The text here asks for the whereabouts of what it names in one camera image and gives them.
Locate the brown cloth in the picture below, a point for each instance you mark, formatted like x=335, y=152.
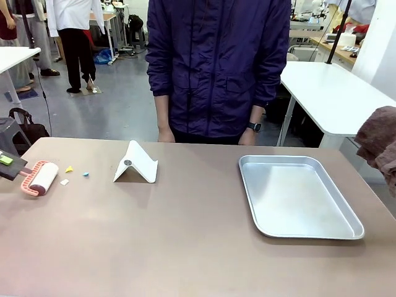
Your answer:
x=382, y=145

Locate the person's left forearm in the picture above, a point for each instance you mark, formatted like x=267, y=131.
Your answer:
x=257, y=114

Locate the person's right forearm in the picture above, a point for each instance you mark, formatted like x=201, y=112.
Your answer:
x=163, y=111

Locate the person's right hand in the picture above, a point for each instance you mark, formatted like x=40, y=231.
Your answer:
x=166, y=136

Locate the person's left hand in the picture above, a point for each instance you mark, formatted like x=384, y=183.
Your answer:
x=247, y=138

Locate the grey plastic stool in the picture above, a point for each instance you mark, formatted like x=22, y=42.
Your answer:
x=10, y=133

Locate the black handbag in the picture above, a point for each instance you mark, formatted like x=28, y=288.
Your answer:
x=34, y=131

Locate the white paper scrap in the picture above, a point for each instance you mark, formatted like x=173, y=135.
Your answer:
x=64, y=182

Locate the yellow paper scrap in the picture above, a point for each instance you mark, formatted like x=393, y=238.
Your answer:
x=69, y=169

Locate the blue floor mat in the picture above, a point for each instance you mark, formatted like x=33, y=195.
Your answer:
x=26, y=94

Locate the cyan paper scrap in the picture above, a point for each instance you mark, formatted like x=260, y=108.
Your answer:
x=85, y=174

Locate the small white side table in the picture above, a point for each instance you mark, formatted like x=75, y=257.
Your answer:
x=15, y=57

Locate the person in grey clothes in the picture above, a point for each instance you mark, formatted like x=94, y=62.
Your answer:
x=40, y=40

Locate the black tripod pole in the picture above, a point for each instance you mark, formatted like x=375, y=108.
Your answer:
x=28, y=31

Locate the white folded stand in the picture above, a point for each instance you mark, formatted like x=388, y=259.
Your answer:
x=136, y=164

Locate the person white coat black trousers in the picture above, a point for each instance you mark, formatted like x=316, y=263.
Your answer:
x=75, y=46

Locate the person in dark red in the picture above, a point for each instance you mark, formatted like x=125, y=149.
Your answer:
x=9, y=24

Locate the blue plastic bag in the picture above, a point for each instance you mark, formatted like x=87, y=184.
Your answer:
x=103, y=57

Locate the wooden top desk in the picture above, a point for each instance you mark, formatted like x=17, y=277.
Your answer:
x=108, y=18

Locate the dark plastic stool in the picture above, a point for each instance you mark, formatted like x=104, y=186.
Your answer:
x=137, y=37

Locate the black backpack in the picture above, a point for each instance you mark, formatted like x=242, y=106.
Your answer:
x=135, y=21

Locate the person in purple jacket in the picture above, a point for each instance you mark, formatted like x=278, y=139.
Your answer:
x=216, y=62

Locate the black wrist watch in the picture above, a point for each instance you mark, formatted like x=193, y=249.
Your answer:
x=254, y=127

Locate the silver metal tray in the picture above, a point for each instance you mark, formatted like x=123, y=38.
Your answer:
x=300, y=201

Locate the large white side table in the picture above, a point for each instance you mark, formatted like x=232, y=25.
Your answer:
x=331, y=92

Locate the wooden workbench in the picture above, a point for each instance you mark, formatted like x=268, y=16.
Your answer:
x=337, y=51

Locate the black stand pole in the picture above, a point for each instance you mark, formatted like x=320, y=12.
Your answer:
x=338, y=31

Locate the red cloth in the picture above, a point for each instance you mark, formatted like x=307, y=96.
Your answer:
x=361, y=28

